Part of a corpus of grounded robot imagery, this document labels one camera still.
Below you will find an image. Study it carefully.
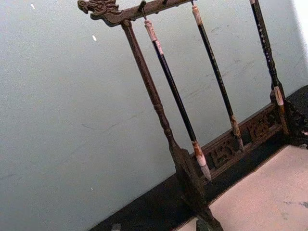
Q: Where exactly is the dark carved wooden brush rack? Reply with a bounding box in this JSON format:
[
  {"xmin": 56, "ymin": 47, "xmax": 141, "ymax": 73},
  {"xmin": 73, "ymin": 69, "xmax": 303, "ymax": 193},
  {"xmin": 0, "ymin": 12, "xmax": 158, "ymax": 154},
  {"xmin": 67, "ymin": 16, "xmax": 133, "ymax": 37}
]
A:
[{"xmin": 77, "ymin": 0, "xmax": 308, "ymax": 231}]

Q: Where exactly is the slim black-handled calligraphy brush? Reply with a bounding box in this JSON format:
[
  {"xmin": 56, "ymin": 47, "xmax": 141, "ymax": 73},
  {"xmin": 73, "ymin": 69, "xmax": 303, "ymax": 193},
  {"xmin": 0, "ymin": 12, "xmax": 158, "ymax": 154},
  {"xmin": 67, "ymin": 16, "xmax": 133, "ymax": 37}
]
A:
[{"xmin": 191, "ymin": 4, "xmax": 245, "ymax": 153}]

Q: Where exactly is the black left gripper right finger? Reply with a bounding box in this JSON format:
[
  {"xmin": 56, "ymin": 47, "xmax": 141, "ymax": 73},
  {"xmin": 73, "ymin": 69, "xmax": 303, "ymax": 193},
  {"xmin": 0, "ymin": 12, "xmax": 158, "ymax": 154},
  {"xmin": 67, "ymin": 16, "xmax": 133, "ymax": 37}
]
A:
[{"xmin": 196, "ymin": 219, "xmax": 210, "ymax": 231}]

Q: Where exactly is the pale felt writing mat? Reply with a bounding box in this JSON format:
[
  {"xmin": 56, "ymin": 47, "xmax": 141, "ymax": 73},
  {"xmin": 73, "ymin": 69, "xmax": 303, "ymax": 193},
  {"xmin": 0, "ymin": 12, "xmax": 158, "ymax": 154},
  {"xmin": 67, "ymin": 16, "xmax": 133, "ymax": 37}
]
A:
[{"xmin": 177, "ymin": 143, "xmax": 308, "ymax": 231}]

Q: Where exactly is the black speckled-handle calligraphy brush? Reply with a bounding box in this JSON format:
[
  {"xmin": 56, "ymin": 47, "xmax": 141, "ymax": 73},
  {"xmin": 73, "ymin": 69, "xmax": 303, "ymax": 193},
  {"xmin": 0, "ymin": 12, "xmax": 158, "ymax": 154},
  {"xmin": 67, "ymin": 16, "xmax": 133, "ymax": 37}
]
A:
[{"xmin": 248, "ymin": 0, "xmax": 286, "ymax": 114}]

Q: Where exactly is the black table cloth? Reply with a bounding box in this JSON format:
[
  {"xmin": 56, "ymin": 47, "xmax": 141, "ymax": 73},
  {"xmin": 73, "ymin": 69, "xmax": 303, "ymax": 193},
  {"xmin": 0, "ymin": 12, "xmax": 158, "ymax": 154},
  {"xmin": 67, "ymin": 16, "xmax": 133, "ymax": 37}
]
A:
[{"xmin": 88, "ymin": 84, "xmax": 308, "ymax": 231}]

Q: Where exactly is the large black-handled calligraphy brush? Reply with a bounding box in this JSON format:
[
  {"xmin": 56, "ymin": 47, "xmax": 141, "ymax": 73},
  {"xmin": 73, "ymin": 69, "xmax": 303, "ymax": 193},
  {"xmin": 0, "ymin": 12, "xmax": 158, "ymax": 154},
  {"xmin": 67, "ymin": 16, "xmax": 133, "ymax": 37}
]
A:
[{"xmin": 143, "ymin": 19, "xmax": 213, "ymax": 183}]

